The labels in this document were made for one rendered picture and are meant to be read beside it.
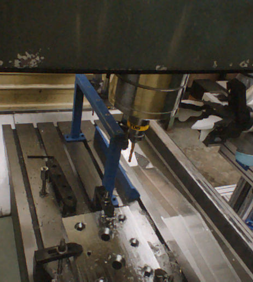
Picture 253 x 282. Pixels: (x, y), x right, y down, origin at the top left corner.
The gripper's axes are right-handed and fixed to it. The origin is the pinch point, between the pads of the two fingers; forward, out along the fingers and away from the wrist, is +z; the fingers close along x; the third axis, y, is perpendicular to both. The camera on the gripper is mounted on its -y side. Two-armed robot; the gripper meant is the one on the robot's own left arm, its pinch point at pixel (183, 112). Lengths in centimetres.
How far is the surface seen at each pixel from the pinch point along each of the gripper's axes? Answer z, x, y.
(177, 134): -157, 183, 137
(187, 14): 16.4, -12.6, -24.1
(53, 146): 14, 61, 53
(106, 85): 0, 49, 16
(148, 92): 15.9, -7.2, -8.9
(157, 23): 21.0, -12.6, -22.4
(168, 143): -54, 67, 60
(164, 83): 13.4, -8.0, -11.0
